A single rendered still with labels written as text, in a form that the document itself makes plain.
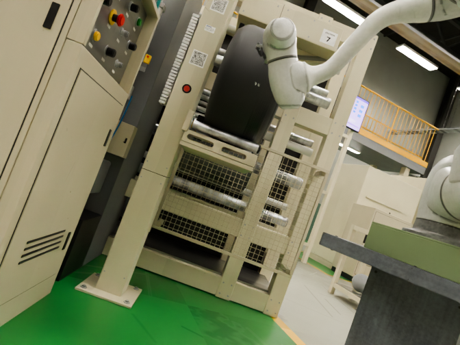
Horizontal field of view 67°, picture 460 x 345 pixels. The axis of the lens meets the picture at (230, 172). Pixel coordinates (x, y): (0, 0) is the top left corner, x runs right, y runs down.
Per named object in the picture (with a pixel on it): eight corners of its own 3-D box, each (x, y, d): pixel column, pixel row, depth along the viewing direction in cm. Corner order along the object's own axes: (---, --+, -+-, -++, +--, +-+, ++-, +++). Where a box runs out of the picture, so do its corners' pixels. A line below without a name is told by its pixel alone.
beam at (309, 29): (237, 12, 200) (247, -11, 201) (235, 32, 226) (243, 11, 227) (336, 52, 203) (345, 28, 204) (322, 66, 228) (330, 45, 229)
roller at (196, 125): (192, 119, 168) (189, 128, 168) (192, 118, 163) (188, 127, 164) (260, 145, 169) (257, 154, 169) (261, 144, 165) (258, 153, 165)
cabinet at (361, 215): (350, 280, 563) (376, 208, 569) (329, 269, 615) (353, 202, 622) (390, 294, 593) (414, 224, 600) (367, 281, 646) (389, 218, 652)
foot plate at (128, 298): (74, 289, 159) (76, 284, 159) (94, 274, 186) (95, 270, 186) (130, 309, 160) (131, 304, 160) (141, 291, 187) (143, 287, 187)
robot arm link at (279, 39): (258, 29, 123) (264, 67, 124) (263, 14, 107) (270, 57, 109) (288, 24, 123) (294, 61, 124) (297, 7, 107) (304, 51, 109)
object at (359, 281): (364, 316, 336) (391, 237, 340) (327, 291, 392) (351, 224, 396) (391, 323, 348) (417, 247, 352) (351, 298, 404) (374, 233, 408)
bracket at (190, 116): (181, 129, 159) (188, 109, 160) (187, 139, 199) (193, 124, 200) (187, 131, 160) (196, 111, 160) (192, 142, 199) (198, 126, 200)
